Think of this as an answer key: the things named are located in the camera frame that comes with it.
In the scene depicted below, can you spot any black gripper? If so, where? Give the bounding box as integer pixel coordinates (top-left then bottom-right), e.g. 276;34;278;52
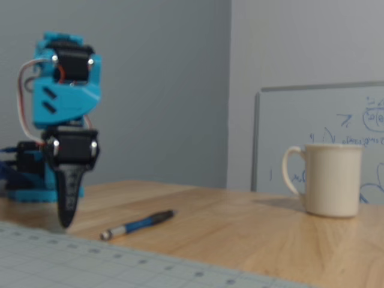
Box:
41;126;100;229

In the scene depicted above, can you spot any blue and black pen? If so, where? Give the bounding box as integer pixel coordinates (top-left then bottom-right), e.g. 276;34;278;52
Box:
100;209;176;241

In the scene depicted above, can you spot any dark blue table clamp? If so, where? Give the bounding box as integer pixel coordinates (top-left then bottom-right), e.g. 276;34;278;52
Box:
0;160;19;193

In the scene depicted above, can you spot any grey gridded cutting mat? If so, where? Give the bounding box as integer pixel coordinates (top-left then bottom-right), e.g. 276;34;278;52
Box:
0;221;316;288

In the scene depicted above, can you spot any whiteboard with blue drawings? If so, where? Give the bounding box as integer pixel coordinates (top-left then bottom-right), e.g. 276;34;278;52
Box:
251;80;384;205

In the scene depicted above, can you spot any cream ceramic mug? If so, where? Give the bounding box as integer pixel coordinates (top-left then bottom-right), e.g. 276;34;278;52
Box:
281;143;364;219

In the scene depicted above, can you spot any white red servo cable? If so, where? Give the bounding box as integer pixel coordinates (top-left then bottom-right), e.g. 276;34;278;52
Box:
17;58;47;145

